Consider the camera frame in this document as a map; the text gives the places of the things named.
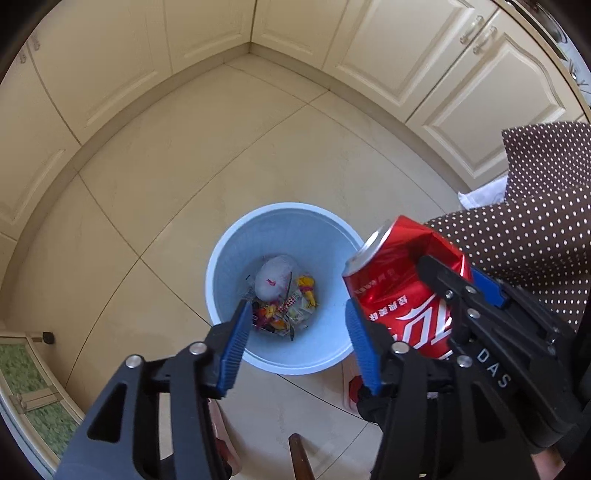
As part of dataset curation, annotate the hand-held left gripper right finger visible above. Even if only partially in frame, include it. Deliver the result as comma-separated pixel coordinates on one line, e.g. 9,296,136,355
345,302,539,480

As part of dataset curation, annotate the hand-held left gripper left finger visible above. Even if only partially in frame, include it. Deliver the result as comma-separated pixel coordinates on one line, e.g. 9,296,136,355
54,299,254,480

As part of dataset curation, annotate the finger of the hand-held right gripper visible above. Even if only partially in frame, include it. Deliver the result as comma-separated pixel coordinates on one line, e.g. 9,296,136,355
471,270,512,308
418,255,490,352

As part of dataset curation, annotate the crushed red soda can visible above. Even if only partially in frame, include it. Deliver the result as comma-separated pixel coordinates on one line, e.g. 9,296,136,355
342,215,474,361

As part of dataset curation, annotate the clear bag with yellow print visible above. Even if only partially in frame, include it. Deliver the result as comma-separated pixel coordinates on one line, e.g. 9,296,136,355
252,274,320,340

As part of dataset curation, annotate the light blue plastic bin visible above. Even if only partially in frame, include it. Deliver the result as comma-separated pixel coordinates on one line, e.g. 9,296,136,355
205,202,368,376

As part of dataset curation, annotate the brown polka dot tablecloth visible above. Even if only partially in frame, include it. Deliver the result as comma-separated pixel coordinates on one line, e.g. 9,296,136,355
422,121,591,330

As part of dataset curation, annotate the white lace cloth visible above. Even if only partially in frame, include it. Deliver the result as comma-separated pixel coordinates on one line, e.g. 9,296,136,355
457,182,509,209

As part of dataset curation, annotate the brown wooden leg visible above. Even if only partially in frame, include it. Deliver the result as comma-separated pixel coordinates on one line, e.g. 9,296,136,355
288,434,317,480

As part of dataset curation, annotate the green patterned glass door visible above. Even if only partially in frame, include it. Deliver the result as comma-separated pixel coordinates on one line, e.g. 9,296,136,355
0,330,88,476

